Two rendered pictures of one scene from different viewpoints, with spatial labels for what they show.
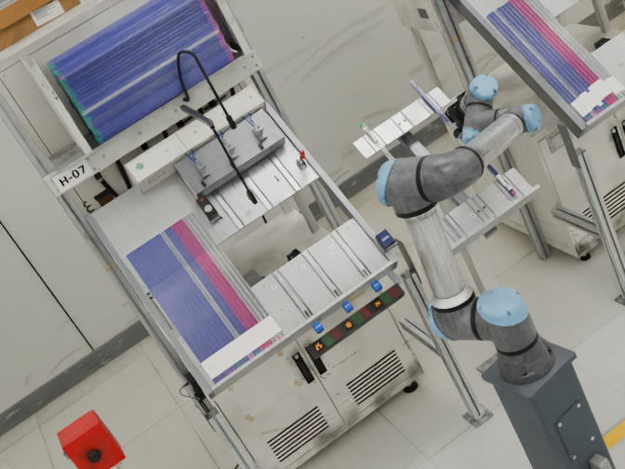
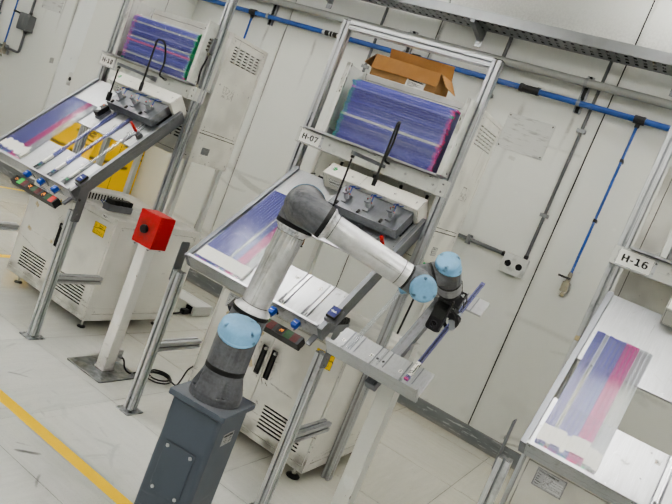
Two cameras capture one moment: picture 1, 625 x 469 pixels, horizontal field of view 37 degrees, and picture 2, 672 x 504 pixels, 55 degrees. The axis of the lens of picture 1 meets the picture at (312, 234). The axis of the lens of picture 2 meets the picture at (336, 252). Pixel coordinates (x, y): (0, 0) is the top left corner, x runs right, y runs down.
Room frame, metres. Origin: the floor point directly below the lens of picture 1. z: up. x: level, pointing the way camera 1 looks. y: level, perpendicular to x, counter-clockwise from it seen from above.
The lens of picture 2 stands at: (0.77, -1.61, 1.27)
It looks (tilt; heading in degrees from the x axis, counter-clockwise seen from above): 7 degrees down; 41
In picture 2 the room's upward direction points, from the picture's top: 22 degrees clockwise
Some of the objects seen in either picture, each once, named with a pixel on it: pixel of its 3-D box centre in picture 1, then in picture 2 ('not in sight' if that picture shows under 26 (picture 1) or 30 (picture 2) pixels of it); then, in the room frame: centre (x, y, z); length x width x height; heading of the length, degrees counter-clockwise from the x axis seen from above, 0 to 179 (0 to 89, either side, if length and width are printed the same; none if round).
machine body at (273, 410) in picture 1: (284, 344); (298, 372); (3.03, 0.29, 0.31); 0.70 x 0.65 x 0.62; 103
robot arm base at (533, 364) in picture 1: (521, 350); (220, 380); (1.97, -0.34, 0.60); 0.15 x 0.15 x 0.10
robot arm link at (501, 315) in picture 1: (503, 317); (235, 341); (1.98, -0.33, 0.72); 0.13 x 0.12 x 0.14; 44
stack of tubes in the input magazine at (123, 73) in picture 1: (142, 60); (396, 125); (2.92, 0.21, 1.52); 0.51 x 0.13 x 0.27; 103
